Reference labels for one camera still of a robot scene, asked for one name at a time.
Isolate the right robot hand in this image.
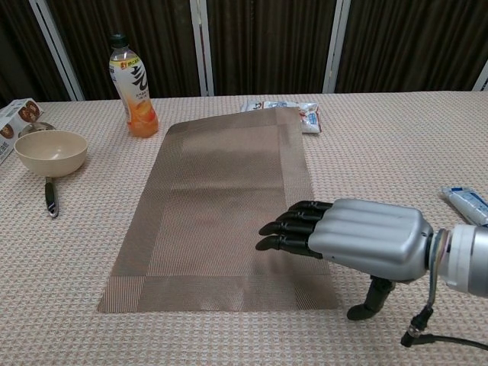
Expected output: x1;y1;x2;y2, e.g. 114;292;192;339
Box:
255;197;435;321

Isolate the beige bowl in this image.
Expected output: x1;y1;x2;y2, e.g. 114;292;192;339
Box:
14;130;88;177

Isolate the brown woven placemat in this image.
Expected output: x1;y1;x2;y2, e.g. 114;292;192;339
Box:
97;106;340;314

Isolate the pink beige woven tablecloth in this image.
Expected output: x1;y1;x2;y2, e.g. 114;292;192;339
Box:
0;89;488;366

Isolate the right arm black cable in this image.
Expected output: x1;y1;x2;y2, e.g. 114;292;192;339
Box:
400;228;488;350

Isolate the steel ladle black handle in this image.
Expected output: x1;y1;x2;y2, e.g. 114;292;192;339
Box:
18;121;60;219

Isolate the white partition post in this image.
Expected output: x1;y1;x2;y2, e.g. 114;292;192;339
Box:
29;0;85;101
470;60;488;92
190;0;215;96
322;0;351;94

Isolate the orange drink bottle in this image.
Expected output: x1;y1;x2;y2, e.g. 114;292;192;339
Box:
108;34;159;138

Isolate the long white red box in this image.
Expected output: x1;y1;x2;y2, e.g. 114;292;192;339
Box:
0;98;46;167

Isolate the white snack bag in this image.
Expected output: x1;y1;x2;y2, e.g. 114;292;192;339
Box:
240;99;324;134

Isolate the white blue toothpaste tube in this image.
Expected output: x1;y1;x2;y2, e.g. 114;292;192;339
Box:
441;185;488;229

